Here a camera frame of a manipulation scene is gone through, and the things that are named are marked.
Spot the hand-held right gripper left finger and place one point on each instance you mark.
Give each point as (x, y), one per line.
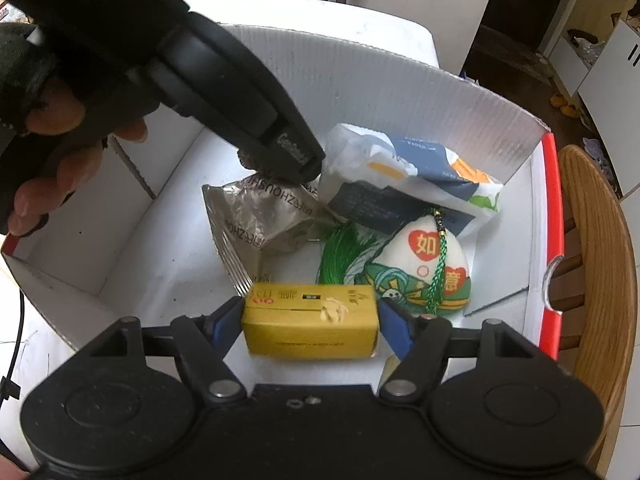
(227, 320)

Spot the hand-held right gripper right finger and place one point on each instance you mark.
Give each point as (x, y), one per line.
(395, 325)

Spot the embroidered sachet with green tassel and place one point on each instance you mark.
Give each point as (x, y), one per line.
(400, 270)

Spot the yellow rectangular box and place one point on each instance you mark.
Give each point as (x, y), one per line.
(310, 330)

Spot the silver snack packet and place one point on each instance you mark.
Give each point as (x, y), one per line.
(250, 225)

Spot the white cardboard box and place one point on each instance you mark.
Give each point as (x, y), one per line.
(165, 220)

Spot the white and blue snack bag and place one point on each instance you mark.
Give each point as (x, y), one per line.
(380, 170)

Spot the person's left hand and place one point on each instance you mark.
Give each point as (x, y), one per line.
(60, 110)

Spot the round-backed wooden chair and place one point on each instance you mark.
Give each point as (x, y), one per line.
(595, 240)

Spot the purple shoes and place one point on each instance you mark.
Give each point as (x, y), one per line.
(602, 165)

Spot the yellow slipper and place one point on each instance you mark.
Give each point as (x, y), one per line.
(568, 110)
(558, 100)

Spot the white shoe bench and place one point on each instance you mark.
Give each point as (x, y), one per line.
(575, 70)

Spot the white low cabinet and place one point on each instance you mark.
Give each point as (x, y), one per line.
(615, 85)

